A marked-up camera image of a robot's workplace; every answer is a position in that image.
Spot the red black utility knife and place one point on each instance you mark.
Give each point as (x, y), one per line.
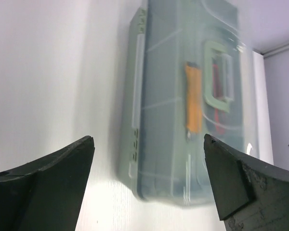
(218, 93)

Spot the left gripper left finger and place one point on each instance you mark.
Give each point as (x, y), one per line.
(47, 193)

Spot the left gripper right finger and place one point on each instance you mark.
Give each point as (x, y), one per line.
(250, 194)

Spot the green clear-lid tool box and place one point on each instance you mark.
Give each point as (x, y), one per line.
(156, 161)

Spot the yellow black utility knife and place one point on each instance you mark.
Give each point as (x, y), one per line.
(193, 99)

